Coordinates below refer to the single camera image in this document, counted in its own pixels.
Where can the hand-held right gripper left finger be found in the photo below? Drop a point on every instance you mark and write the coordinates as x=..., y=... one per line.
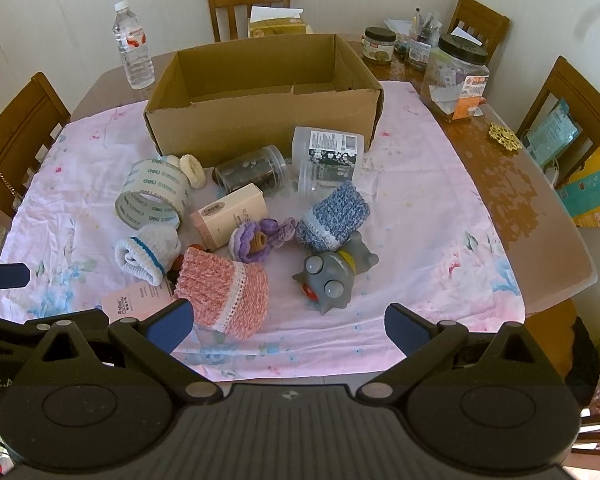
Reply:
x=172, y=327

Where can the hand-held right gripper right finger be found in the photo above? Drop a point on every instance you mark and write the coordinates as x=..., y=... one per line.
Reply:
x=405, y=330

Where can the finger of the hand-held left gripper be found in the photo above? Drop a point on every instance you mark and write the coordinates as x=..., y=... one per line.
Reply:
x=20, y=322
x=5, y=276

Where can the pink knitted pouch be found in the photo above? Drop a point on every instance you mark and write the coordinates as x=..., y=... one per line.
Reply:
x=225, y=290

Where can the blue knitted pouch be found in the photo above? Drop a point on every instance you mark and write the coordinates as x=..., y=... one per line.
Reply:
x=330, y=215

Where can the clear packing tape roll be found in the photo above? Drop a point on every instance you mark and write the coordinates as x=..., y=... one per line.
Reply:
x=152, y=187

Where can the clear jar with dark contents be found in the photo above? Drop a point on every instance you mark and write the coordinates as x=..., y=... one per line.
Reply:
x=252, y=170

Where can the brown cardboard box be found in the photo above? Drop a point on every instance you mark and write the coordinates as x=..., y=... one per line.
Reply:
x=260, y=120

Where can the brown wooden desktop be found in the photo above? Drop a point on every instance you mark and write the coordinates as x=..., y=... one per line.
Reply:
x=505, y=180

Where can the pink paper card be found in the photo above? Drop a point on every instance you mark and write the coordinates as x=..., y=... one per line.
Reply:
x=135, y=300

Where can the orange small toy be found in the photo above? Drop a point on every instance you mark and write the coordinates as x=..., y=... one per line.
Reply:
x=177, y=265

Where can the white sock with blue stripe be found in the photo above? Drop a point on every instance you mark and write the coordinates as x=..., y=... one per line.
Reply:
x=147, y=255

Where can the grey rubber toy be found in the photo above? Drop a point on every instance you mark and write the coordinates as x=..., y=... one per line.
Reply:
x=330, y=280

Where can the pink floral tablecloth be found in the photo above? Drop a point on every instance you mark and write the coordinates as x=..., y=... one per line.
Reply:
x=430, y=240

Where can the purple crochet piece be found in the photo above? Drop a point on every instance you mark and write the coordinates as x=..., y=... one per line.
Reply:
x=252, y=240

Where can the beige small carton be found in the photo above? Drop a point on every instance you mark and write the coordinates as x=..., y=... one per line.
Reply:
x=230, y=215

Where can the wooden chair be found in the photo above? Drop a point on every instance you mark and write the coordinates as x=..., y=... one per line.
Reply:
x=565, y=90
x=495, y=30
x=25, y=125
x=220, y=10

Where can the white hair scrunchie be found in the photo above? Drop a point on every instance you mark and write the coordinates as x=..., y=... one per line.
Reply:
x=192, y=170

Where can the clear plastic container with label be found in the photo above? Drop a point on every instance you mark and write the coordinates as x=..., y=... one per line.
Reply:
x=330, y=155

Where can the gold snowflake coaster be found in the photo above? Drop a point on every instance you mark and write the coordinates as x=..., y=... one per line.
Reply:
x=505, y=137

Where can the light blue packet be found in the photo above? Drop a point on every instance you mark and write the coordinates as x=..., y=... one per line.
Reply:
x=550, y=132

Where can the large plastic jar black lid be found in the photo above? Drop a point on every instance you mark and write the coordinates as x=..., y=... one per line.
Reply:
x=452, y=85

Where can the clear water bottle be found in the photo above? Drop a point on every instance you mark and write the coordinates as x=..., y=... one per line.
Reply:
x=132, y=55

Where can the small jar with black lid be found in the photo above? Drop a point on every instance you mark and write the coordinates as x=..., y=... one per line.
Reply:
x=379, y=47

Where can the pen holder with pens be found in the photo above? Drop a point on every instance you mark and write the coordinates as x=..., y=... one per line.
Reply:
x=425, y=35

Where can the white paper sheets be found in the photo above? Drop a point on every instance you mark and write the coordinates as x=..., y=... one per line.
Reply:
x=397, y=27

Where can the yellow tissue box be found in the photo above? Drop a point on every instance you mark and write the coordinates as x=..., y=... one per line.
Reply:
x=280, y=27

